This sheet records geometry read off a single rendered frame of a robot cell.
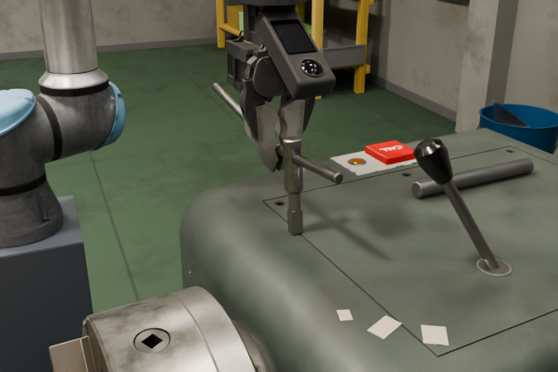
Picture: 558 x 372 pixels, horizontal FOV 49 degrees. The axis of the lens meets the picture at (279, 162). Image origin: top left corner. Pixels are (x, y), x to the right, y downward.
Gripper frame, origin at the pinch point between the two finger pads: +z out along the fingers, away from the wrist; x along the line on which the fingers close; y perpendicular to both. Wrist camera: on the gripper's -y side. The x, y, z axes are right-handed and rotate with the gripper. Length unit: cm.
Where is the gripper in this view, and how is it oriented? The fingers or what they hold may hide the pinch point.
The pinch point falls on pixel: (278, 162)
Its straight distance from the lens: 74.2
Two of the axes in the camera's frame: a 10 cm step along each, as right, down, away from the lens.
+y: -4.6, -3.4, 8.2
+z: 0.0, 9.2, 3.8
